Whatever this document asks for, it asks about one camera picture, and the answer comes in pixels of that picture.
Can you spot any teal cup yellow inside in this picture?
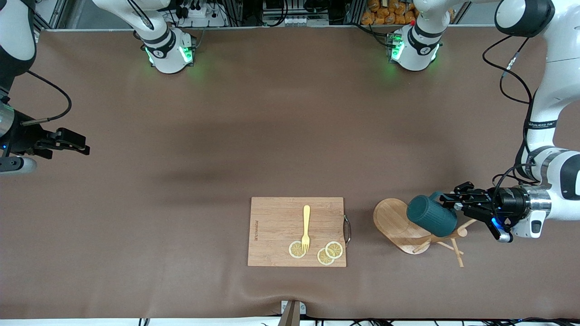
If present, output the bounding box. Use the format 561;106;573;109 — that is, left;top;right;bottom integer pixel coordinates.
406;192;458;237

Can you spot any wooden cup rack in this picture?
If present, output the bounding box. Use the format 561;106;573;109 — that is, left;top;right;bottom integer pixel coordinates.
372;198;481;268

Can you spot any brown table mat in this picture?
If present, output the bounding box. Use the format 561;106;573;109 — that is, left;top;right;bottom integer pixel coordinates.
0;25;580;320

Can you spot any yellow plastic fork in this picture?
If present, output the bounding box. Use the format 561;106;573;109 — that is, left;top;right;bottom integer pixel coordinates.
302;205;311;253

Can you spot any white power strip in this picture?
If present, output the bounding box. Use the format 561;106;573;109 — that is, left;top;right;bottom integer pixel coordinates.
174;2;227;28

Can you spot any orange packaged snacks pile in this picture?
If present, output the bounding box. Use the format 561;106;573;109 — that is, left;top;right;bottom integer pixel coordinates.
361;0;420;25

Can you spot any white terminal strip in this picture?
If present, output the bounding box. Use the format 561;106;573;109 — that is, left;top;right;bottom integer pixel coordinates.
263;14;329;27

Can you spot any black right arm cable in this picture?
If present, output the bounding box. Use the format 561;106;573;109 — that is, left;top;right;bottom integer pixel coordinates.
22;69;73;125

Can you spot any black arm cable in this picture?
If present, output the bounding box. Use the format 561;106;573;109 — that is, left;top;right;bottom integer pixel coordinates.
482;36;542;182
22;69;73;125

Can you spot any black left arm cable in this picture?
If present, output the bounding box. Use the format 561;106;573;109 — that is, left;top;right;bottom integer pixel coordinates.
482;36;542;182

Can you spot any bamboo cutting board metal handle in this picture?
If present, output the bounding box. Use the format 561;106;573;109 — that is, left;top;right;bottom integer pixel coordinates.
247;197;352;268

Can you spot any metal table edge bracket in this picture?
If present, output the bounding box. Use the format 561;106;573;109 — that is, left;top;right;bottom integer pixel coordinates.
280;300;307;326

